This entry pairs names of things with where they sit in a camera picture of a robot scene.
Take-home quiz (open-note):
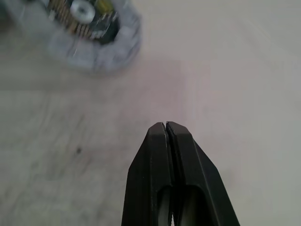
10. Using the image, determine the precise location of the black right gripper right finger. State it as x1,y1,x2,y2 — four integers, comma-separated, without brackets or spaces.
166,121,241,226

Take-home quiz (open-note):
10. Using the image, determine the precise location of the silver motor lid circuit board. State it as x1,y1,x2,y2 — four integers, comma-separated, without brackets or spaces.
46,0,144,75

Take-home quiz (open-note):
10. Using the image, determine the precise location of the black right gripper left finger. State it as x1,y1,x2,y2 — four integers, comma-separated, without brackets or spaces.
121,121,176,226

